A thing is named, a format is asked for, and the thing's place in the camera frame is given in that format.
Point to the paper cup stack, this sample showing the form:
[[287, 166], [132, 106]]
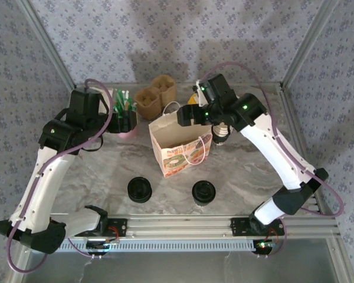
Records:
[[221, 134]]

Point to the printed white paper bag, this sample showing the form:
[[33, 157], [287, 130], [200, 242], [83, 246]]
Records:
[[171, 138]]

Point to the black takeout coffee cup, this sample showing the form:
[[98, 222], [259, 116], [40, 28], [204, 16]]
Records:
[[204, 192]]

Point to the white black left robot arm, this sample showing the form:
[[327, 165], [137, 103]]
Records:
[[47, 182]]

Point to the yellow paper envelope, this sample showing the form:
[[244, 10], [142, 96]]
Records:
[[193, 100]]

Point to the green plastic straw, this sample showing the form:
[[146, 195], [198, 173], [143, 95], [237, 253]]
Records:
[[120, 103]]

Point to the brown pulp cup carrier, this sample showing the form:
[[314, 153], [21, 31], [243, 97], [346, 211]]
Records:
[[147, 100]]

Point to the black cup lid stack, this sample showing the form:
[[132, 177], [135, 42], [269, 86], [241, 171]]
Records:
[[140, 189]]

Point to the left circuit board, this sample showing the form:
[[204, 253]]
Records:
[[97, 246]]

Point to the circuit board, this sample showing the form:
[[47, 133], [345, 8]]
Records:
[[97, 246], [264, 247]]

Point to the right circuit board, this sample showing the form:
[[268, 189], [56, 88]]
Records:
[[264, 247]]

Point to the grey metal panel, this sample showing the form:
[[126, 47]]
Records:
[[180, 269]]

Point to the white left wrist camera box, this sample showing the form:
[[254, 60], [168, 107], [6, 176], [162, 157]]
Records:
[[106, 100]]

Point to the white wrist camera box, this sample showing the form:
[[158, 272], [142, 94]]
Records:
[[106, 100], [198, 91]]

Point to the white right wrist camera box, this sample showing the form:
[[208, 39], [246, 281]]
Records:
[[198, 91]]

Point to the aluminium left frame post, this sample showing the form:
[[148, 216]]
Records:
[[48, 44]]

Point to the aluminium frame post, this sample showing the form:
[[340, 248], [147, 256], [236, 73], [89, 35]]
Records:
[[48, 44], [308, 44]]

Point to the aluminium right frame post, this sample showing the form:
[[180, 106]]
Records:
[[308, 44]]

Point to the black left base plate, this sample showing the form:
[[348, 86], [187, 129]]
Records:
[[121, 227]]

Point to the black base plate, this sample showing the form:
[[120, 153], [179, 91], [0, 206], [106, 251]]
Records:
[[239, 227], [121, 227]]

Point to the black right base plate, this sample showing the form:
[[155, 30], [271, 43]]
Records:
[[239, 227]]

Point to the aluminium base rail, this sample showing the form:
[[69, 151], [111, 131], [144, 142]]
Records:
[[180, 227]]

